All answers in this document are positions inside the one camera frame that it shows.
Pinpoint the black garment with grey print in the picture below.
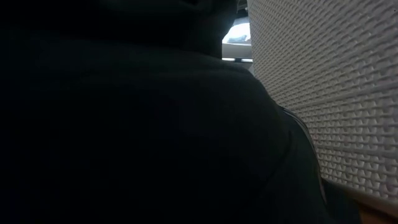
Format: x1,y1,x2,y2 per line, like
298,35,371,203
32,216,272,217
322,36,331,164
0,0,362,224

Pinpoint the white perforated plastic basket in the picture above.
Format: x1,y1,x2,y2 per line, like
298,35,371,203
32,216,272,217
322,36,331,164
247,0,398,216

